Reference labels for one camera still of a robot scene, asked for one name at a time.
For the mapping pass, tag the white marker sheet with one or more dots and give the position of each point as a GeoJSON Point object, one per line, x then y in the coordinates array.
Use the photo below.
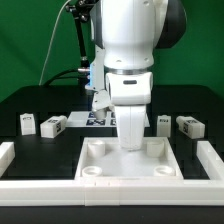
{"type": "Point", "coordinates": [87, 119]}

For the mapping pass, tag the white U-shaped fence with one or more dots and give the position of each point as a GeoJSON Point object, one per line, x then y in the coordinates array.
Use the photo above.
{"type": "Point", "coordinates": [101, 191]}

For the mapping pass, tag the black camera stand pole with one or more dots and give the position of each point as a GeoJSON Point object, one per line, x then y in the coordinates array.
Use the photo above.
{"type": "Point", "coordinates": [80, 11]}

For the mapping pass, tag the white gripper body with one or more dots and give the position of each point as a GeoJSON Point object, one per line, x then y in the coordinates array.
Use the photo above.
{"type": "Point", "coordinates": [130, 94]}

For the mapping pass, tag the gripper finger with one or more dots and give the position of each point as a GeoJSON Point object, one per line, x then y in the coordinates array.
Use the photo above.
{"type": "Point", "coordinates": [101, 101]}

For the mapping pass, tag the white square table top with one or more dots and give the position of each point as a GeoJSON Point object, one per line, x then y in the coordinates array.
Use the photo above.
{"type": "Point", "coordinates": [104, 158]}

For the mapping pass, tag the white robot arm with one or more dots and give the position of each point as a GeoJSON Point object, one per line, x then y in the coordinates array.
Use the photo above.
{"type": "Point", "coordinates": [125, 33]}

